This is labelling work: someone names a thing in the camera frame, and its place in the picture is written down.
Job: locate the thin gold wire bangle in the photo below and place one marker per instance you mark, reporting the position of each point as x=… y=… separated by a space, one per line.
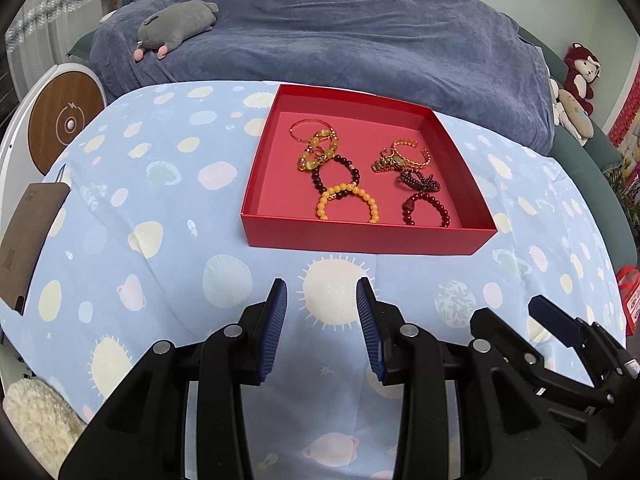
x=304 y=129

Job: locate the red monkey plush toy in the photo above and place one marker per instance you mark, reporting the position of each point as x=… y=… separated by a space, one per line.
x=583 y=69

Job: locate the green sofa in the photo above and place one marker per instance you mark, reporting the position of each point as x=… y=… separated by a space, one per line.
x=591 y=168

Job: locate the white sheer curtain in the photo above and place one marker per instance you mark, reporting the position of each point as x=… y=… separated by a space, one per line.
x=41 y=34

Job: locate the light blue planet bedsheet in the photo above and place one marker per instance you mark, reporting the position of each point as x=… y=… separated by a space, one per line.
x=149 y=245

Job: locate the gold chain bangle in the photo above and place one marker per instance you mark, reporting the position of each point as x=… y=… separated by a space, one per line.
x=409 y=154

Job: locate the beige flat plush toy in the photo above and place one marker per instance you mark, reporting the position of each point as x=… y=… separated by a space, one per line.
x=574 y=118

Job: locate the dark blue blanket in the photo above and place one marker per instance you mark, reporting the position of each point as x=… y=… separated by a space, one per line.
x=459 y=57

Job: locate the red patterned bag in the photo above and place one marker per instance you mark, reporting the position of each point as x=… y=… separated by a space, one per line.
x=628 y=281

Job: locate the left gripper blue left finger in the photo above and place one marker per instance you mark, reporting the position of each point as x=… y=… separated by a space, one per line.
x=262 y=327

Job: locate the grey mouse plush toy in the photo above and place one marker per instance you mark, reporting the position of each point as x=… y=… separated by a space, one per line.
x=167 y=29

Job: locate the red cardboard box tray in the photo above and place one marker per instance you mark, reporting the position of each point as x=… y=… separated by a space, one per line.
x=344 y=193

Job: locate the cream fluffy rug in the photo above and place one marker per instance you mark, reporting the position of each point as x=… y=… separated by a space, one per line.
x=45 y=422

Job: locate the white round wooden-top device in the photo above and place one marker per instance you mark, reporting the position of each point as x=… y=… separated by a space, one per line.
x=56 y=109

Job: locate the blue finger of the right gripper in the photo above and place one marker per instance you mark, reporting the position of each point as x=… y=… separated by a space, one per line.
x=568 y=331

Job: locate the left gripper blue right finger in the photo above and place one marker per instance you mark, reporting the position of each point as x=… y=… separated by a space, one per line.
x=380 y=324

